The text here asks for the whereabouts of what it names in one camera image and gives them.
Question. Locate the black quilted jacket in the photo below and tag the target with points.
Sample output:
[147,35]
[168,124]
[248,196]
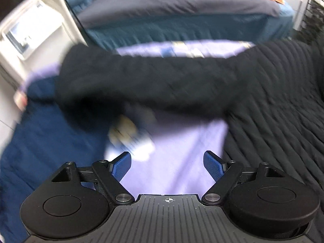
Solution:
[151,81]

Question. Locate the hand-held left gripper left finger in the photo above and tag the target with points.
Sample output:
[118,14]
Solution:
[122,166]

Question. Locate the lavender printed t-shirt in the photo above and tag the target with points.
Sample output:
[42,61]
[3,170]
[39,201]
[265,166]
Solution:
[182,154]

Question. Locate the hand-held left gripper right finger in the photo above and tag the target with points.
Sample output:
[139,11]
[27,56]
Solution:
[212,165]

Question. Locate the white cabinet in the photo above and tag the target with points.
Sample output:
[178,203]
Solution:
[38,25]

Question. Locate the bed with grey sheet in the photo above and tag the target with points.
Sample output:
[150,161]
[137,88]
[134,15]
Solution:
[177,12]

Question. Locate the dark blue blanket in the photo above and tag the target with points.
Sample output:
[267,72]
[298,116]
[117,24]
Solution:
[50,136]

